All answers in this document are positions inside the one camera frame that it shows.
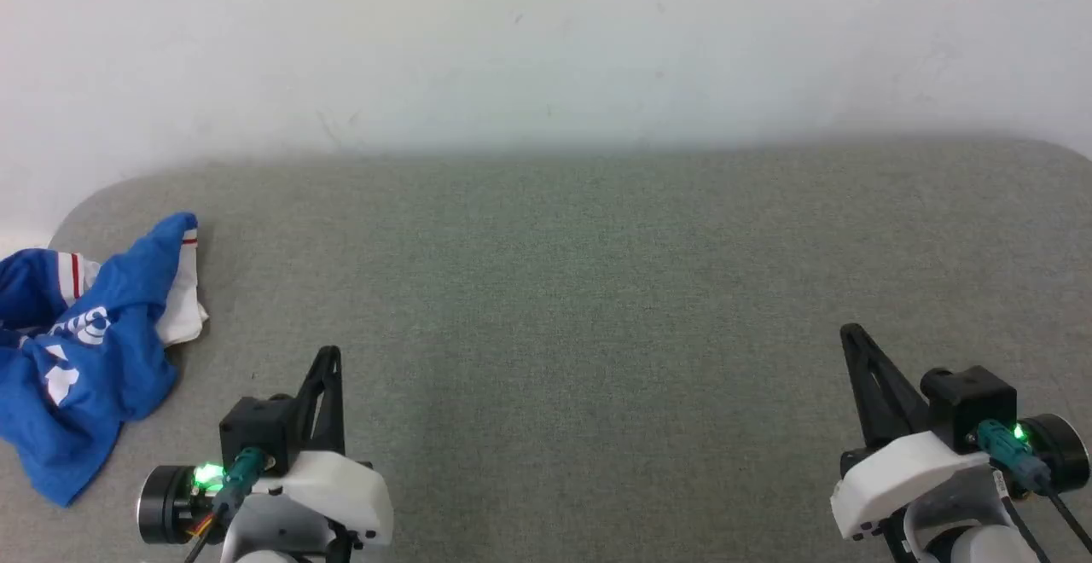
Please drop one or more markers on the grey-green fabric sofa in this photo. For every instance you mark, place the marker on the grey-green fabric sofa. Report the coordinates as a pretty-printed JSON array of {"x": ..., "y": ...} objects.
[{"x": 597, "y": 333}]

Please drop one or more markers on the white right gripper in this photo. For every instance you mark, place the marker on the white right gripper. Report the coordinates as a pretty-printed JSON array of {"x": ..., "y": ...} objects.
[{"x": 896, "y": 478}]

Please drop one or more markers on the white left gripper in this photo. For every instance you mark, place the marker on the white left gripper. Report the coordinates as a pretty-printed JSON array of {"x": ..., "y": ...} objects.
[{"x": 341, "y": 495}]

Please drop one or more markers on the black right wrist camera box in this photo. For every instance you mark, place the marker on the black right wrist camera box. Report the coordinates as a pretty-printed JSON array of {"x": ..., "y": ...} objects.
[{"x": 968, "y": 401}]

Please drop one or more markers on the grey-white right robot arm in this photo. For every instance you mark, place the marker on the grey-white right robot arm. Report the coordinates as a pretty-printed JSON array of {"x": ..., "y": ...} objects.
[{"x": 964, "y": 529}]

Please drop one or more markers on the blue Lakers jersey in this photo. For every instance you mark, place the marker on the blue Lakers jersey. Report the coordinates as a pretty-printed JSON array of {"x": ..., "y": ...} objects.
[{"x": 102, "y": 358}]

